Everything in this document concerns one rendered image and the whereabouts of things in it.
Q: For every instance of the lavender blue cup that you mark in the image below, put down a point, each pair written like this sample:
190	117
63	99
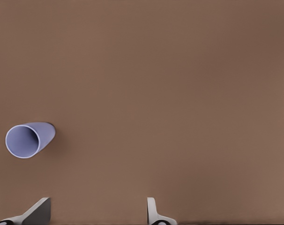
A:
27	140

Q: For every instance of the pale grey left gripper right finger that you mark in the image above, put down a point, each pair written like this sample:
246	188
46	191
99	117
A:
153	212

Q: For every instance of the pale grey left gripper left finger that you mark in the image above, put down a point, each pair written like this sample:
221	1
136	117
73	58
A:
36	212

